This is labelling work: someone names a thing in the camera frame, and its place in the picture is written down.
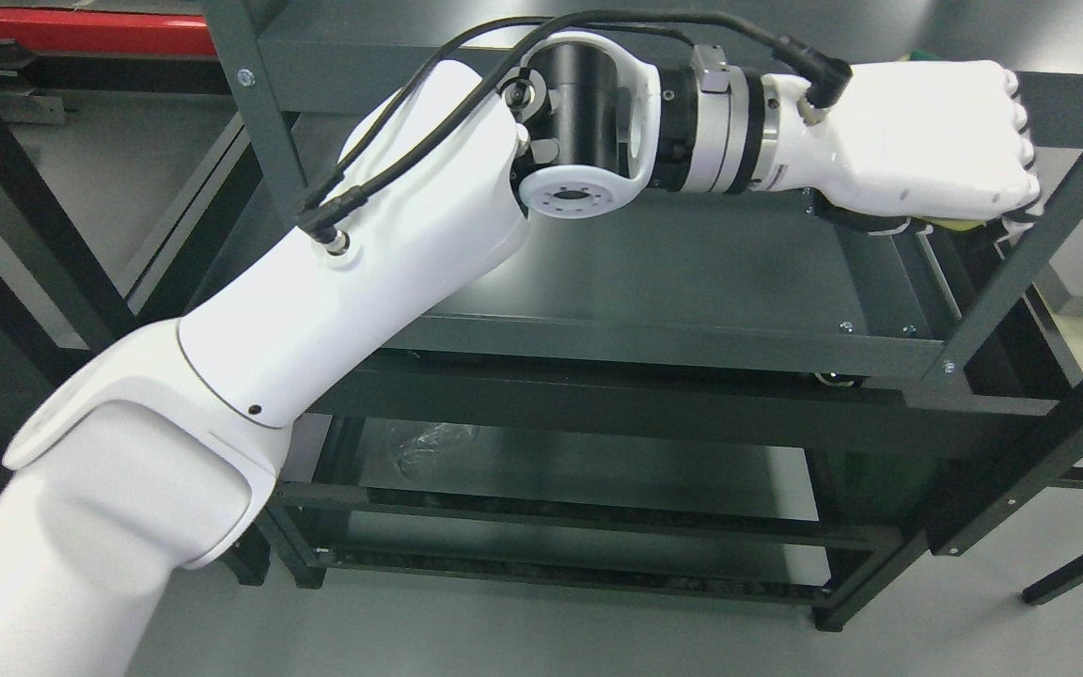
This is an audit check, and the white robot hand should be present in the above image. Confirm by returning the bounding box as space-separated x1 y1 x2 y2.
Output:
751 60 1042 226

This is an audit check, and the green yellow sponge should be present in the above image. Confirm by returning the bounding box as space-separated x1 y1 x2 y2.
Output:
919 217 987 232

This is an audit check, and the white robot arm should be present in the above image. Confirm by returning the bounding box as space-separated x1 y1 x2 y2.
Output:
0 94 527 676

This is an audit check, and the dark grey metal shelf rack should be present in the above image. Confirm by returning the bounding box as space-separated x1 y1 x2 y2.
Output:
227 1 1083 633

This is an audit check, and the red metal beam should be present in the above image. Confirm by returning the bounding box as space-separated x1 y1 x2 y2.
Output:
0 6 216 57

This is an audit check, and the black metal rack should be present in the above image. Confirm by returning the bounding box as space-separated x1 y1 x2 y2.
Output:
0 38 270 588

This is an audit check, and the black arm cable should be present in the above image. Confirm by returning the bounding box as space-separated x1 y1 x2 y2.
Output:
295 9 854 247

